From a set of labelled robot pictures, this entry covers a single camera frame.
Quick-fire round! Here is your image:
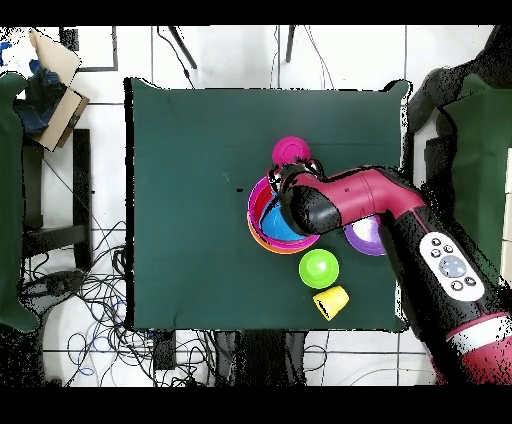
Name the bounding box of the cardboard box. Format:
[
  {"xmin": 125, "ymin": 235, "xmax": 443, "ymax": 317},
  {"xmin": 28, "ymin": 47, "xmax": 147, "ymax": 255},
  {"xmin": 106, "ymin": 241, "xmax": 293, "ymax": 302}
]
[{"xmin": 13, "ymin": 29, "xmax": 91, "ymax": 153}]

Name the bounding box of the dark green tablecloth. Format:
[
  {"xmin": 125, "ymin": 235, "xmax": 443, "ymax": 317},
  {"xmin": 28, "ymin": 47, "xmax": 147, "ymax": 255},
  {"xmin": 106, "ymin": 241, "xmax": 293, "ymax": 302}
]
[{"xmin": 124, "ymin": 76, "xmax": 413, "ymax": 334}]

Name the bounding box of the small green bowl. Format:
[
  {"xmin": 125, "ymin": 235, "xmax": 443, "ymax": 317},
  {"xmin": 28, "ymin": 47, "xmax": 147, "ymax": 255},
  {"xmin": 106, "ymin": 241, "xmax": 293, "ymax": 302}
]
[{"xmin": 298, "ymin": 248, "xmax": 340, "ymax": 290}]

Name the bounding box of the small crimson bowl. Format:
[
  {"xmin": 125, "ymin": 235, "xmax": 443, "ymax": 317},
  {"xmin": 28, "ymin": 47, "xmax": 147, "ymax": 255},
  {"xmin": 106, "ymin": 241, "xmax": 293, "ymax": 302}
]
[{"xmin": 271, "ymin": 135, "xmax": 312, "ymax": 166}]

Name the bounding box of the medium blue bowl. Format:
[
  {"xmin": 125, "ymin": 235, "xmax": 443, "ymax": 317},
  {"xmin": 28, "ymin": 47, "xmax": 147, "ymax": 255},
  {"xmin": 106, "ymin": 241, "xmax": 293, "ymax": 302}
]
[{"xmin": 261, "ymin": 201, "xmax": 307, "ymax": 242}]

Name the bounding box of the green cloth covered table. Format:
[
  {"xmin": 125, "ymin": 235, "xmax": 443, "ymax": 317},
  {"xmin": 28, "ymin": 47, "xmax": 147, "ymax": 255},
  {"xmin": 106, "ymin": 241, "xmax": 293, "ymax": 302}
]
[
  {"xmin": 0, "ymin": 71, "xmax": 41, "ymax": 333},
  {"xmin": 437, "ymin": 72, "xmax": 512, "ymax": 277}
]

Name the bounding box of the yellow cup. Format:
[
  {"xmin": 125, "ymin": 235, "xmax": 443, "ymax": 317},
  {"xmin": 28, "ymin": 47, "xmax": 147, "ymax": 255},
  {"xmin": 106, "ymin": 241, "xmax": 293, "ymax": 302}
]
[{"xmin": 312, "ymin": 284, "xmax": 350, "ymax": 322}]

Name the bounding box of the tangle of cables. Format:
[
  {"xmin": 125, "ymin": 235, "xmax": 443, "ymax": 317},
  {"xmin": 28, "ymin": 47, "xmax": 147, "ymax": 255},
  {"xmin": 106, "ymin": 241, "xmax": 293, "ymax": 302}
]
[{"xmin": 19, "ymin": 219, "xmax": 217, "ymax": 387}]

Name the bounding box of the large orange bowl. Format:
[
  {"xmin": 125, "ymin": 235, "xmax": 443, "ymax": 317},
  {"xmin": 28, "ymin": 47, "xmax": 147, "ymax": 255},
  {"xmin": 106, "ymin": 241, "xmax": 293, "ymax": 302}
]
[{"xmin": 247, "ymin": 221, "xmax": 317, "ymax": 256}]

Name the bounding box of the black power strip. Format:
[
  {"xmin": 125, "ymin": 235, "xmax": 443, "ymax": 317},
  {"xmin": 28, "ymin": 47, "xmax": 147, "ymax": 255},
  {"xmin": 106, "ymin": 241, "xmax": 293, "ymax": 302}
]
[{"xmin": 153, "ymin": 330, "xmax": 177, "ymax": 371}]

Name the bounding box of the black stool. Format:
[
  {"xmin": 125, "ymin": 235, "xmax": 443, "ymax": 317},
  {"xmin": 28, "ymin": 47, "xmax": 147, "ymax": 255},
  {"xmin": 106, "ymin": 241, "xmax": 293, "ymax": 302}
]
[{"xmin": 21, "ymin": 127, "xmax": 94, "ymax": 273}]

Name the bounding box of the purple bowl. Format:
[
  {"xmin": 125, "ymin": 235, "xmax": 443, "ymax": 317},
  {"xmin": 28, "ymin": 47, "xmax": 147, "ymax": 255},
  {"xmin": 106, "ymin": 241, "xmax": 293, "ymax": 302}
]
[{"xmin": 343, "ymin": 215, "xmax": 387, "ymax": 257}]

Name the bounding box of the black tripod leg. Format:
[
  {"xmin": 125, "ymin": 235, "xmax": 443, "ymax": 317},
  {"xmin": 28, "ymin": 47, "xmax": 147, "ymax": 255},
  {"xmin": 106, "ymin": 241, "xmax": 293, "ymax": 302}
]
[
  {"xmin": 284, "ymin": 25, "xmax": 297, "ymax": 64},
  {"xmin": 167, "ymin": 25, "xmax": 198, "ymax": 70}
]

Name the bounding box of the large pink bowl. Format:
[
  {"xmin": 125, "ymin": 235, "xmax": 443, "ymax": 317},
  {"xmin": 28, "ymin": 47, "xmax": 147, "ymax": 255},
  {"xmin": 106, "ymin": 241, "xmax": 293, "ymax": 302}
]
[{"xmin": 246, "ymin": 174, "xmax": 321, "ymax": 251}]

